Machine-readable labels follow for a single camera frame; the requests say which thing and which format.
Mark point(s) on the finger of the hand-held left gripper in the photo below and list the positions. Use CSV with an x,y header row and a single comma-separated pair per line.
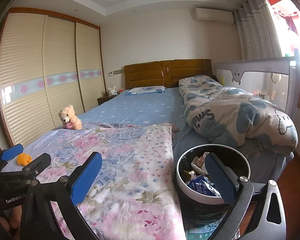
x,y
12,152
37,163

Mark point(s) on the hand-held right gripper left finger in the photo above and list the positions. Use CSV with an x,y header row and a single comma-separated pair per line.
x,y
86,177

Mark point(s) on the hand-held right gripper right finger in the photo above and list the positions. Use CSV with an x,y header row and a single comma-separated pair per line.
x,y
220,177

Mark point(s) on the round black trash bin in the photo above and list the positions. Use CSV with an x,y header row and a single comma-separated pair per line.
x,y
197,205

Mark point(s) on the person's left hand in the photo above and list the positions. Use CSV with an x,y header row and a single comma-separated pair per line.
x,y
15,216

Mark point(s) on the pink floral blanket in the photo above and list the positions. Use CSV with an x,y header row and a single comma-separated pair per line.
x,y
130,180

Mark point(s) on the beige teddy bear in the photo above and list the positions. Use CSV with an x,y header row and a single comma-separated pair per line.
x,y
68,116

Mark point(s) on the green patterned floor mat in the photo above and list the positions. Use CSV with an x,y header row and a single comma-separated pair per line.
x,y
197,233

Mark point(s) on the blue and white quilt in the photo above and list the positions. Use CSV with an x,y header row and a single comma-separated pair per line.
x,y
227,105

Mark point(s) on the dark wooden nightstand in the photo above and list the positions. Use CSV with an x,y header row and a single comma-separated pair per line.
x,y
106,100

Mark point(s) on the beige slatted wardrobe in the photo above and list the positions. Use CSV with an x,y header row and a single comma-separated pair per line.
x,y
27,67

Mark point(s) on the bed with blue sheet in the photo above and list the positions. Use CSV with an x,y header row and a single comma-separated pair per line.
x,y
140,107

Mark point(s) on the white bunny plush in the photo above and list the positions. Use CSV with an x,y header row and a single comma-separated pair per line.
x,y
112,91

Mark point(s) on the blue patterned pillow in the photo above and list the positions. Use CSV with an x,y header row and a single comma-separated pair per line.
x,y
145,90

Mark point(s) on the wooden headboard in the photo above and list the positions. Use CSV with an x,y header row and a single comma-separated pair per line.
x,y
145,75

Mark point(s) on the window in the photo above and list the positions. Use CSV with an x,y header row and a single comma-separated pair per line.
x,y
292,40

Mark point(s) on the grey dotted curtain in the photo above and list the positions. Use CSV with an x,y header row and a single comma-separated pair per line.
x,y
257,25

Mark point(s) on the white air conditioner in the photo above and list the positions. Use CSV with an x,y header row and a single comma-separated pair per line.
x,y
213,15

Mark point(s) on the red hanging decoration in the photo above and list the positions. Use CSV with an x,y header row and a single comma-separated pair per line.
x,y
290,15

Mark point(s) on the grey wall panel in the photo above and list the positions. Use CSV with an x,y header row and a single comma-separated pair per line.
x,y
118,72

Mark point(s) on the grey bed guard rail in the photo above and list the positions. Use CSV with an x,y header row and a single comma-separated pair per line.
x,y
260,66

